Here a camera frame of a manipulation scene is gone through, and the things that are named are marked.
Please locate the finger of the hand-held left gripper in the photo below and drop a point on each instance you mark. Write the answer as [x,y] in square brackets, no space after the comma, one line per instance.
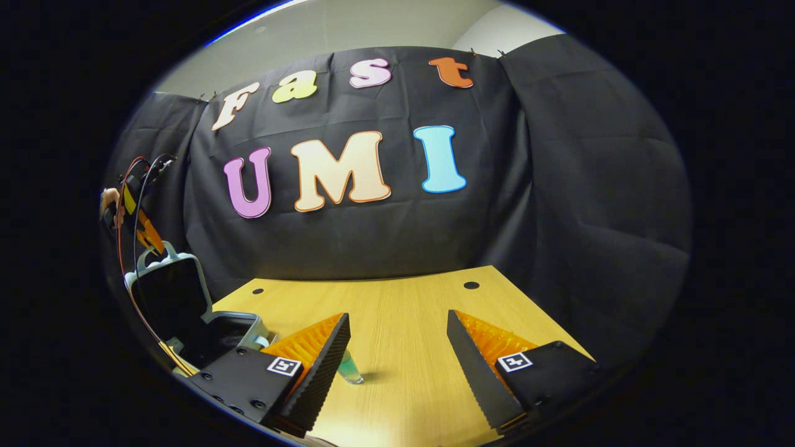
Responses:
[149,233]

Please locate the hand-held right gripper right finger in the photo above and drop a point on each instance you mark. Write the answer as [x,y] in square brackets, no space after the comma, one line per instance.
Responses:
[478,379]

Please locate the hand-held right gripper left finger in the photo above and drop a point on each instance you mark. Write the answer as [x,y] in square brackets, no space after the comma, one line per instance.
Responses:
[323,372]

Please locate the green blue skincare tube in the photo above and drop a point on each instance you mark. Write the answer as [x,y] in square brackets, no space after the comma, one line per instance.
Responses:
[349,367]

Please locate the pale blue suitcase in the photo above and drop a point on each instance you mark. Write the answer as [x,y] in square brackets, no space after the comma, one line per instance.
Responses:
[168,298]

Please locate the black backdrop cloth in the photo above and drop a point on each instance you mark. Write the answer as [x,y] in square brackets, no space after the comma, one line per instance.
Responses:
[385,236]

